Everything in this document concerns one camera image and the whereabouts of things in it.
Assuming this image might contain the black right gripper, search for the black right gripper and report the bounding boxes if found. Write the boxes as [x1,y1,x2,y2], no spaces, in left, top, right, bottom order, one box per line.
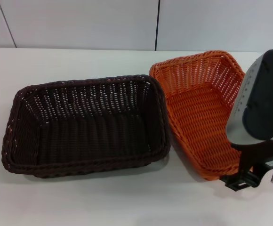
[220,138,273,192]

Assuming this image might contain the dark brown wicker basket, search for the dark brown wicker basket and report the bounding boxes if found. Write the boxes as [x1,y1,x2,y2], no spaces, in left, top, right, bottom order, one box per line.
[1,73,171,179]

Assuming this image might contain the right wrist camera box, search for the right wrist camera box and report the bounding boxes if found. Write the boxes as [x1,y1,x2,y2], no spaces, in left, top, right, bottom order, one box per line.
[225,48,273,145]

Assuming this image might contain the orange wicker basket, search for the orange wicker basket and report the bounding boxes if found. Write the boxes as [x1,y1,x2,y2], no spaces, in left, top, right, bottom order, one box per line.
[149,49,254,181]

